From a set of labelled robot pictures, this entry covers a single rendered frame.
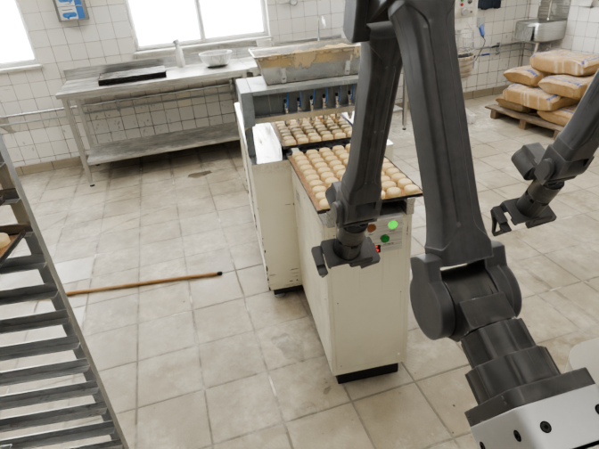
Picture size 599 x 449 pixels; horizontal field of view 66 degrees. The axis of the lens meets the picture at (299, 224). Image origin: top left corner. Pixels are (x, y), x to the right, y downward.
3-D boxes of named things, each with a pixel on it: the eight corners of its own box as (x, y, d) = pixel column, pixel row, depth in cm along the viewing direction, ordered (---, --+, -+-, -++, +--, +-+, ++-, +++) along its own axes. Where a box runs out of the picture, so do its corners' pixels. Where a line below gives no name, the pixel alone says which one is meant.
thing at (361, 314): (302, 296, 263) (288, 147, 220) (360, 285, 268) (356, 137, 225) (332, 391, 202) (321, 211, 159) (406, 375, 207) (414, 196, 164)
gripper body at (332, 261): (319, 245, 101) (322, 226, 95) (362, 236, 103) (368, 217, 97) (328, 270, 98) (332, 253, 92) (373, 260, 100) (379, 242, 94)
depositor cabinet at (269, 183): (250, 207, 371) (233, 102, 331) (335, 193, 380) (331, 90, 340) (270, 303, 260) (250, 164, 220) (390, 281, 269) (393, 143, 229)
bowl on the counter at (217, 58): (202, 70, 438) (200, 56, 432) (199, 65, 466) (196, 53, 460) (236, 66, 445) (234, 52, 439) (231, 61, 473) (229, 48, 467)
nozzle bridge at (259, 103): (244, 143, 248) (235, 79, 232) (373, 126, 257) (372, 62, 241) (250, 165, 220) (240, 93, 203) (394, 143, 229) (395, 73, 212)
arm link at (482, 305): (478, 343, 47) (524, 331, 48) (437, 257, 52) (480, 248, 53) (448, 368, 54) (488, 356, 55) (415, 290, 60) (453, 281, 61)
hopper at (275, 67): (251, 77, 231) (248, 48, 225) (358, 65, 238) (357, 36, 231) (258, 89, 206) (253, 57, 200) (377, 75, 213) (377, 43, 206)
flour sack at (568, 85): (571, 102, 420) (575, 83, 412) (535, 93, 455) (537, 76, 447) (627, 89, 441) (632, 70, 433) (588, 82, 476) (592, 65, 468)
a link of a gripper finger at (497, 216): (479, 224, 116) (494, 203, 108) (504, 219, 117) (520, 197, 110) (492, 248, 112) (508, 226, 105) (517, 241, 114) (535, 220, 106)
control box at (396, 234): (337, 255, 170) (335, 222, 163) (398, 244, 173) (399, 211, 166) (340, 260, 167) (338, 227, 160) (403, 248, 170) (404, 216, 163)
